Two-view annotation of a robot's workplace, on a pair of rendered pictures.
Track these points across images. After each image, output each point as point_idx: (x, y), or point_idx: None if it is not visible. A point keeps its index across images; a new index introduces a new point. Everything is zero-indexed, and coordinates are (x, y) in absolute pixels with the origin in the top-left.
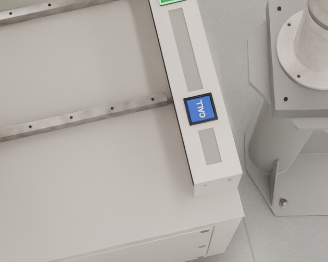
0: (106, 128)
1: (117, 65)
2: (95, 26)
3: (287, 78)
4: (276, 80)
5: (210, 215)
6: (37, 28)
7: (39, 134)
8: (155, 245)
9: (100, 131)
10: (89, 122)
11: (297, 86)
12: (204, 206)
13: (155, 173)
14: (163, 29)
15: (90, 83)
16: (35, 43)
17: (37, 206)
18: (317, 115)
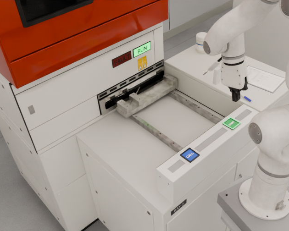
0: (165, 148)
1: (193, 139)
2: (203, 125)
3: (237, 191)
4: (232, 187)
5: (153, 200)
6: (188, 111)
7: (147, 131)
8: (133, 205)
9: (163, 147)
10: (163, 142)
11: (236, 196)
12: (156, 196)
13: None
14: (213, 129)
15: (179, 135)
16: (181, 113)
17: (119, 144)
18: (232, 217)
